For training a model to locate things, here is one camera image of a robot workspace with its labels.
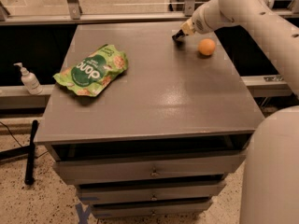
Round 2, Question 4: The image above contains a white pump bottle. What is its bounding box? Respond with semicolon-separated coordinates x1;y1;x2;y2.
14;63;43;95

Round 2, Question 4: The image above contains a green chip bag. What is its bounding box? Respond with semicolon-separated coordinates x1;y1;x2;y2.
53;44;128;97

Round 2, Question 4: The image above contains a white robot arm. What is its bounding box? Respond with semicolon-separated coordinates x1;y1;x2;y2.
182;0;299;224

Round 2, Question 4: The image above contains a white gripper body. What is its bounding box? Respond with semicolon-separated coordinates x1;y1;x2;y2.
191;0;235;34

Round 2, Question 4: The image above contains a top grey drawer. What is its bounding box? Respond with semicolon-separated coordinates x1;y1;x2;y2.
53;151;246;185

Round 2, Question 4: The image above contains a middle grey drawer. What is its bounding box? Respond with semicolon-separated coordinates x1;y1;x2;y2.
77;181;226;204

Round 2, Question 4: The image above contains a black stand leg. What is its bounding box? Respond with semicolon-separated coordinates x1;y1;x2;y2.
0;120;38;186

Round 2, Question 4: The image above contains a metal railing frame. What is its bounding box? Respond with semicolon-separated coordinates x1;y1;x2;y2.
0;0;299;26

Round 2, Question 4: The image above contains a bottom grey drawer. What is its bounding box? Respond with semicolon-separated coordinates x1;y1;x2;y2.
92;198;212;218

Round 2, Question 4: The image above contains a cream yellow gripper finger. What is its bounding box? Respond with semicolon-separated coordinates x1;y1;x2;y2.
180;18;195;35

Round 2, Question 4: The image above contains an orange fruit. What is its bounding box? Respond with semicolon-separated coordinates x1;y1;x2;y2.
198;38;216;56

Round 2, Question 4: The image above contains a grey drawer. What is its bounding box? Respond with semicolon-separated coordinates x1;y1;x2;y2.
92;198;212;218
53;151;246;185
77;181;226;204

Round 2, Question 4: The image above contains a grey drawer cabinet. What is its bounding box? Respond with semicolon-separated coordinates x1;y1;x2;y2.
35;21;265;220

